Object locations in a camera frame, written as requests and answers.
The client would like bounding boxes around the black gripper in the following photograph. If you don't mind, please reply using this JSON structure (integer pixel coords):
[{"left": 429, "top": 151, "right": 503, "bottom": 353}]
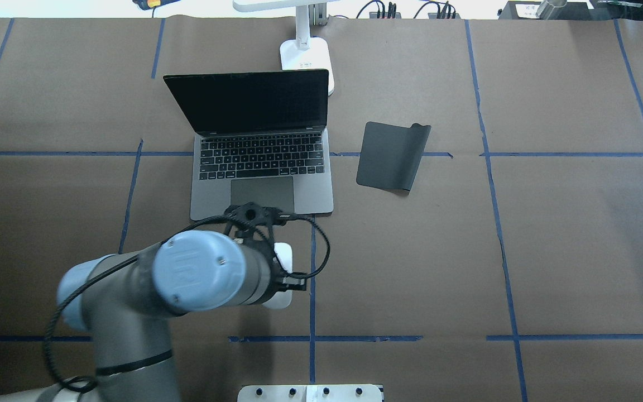
[{"left": 268, "top": 255, "right": 307, "bottom": 294}]

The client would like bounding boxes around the white computer mouse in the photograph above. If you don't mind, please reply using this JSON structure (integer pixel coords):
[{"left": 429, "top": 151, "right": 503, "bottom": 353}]
[{"left": 262, "top": 242, "right": 293, "bottom": 310}]

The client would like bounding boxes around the grey laptop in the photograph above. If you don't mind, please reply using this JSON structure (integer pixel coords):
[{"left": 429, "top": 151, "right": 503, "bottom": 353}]
[{"left": 164, "top": 69, "right": 334, "bottom": 221}]

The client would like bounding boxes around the black mouse pad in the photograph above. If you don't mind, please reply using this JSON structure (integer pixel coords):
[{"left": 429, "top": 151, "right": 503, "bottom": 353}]
[{"left": 356, "top": 121, "right": 432, "bottom": 192}]

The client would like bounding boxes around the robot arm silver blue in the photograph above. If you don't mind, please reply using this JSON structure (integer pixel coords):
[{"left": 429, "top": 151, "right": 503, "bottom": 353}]
[{"left": 0, "top": 231, "right": 306, "bottom": 401}]

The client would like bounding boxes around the white desk lamp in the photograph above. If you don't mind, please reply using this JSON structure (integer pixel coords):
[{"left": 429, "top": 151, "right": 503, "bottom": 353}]
[{"left": 233, "top": 1, "right": 335, "bottom": 95}]

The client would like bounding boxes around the orange black hub far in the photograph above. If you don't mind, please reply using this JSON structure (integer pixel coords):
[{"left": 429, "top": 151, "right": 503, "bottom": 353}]
[{"left": 355, "top": 1, "right": 402, "bottom": 20}]

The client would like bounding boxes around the orange black hub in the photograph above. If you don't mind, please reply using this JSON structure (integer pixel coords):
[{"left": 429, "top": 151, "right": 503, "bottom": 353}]
[
  {"left": 413, "top": 1, "right": 461, "bottom": 20},
  {"left": 355, "top": 1, "right": 402, "bottom": 20}
]

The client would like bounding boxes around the orange black hub near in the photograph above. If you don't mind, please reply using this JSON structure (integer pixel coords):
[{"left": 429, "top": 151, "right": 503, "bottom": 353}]
[{"left": 413, "top": 1, "right": 461, "bottom": 20}]

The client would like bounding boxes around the black stand block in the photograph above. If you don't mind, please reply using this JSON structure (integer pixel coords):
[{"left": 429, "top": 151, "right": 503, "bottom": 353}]
[{"left": 497, "top": 1, "right": 592, "bottom": 21}]

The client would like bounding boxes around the metal cylinder weight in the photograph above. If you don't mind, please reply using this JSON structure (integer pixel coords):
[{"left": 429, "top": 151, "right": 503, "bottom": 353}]
[{"left": 535, "top": 0, "right": 568, "bottom": 20}]

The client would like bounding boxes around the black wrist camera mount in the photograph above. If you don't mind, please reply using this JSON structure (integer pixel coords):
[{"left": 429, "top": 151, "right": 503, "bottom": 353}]
[{"left": 223, "top": 203, "right": 293, "bottom": 242}]

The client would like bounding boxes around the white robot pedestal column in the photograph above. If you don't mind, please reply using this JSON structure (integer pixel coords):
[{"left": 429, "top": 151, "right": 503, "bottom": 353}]
[{"left": 237, "top": 384, "right": 385, "bottom": 401}]

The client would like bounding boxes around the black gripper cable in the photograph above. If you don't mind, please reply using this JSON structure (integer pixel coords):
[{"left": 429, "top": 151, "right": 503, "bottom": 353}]
[{"left": 42, "top": 215, "right": 332, "bottom": 394}]

